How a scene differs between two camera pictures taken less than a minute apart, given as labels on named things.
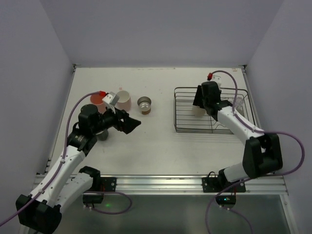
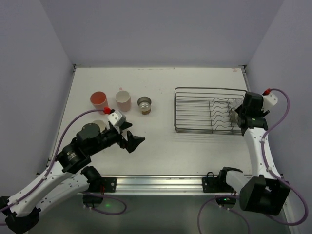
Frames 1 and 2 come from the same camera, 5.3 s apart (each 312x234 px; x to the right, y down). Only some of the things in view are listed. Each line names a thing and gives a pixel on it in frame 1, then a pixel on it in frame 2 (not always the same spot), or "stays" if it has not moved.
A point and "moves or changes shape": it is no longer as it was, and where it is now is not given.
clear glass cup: [239, 103] stays
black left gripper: [122, 121] to [124, 139]
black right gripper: [203, 98] to [240, 114]
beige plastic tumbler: [199, 112] moves or changes shape
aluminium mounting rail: [275, 184] stays
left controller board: [92, 199] stays
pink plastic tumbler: [97, 100] stays
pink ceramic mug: [125, 101] stays
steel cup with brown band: [144, 103] stays
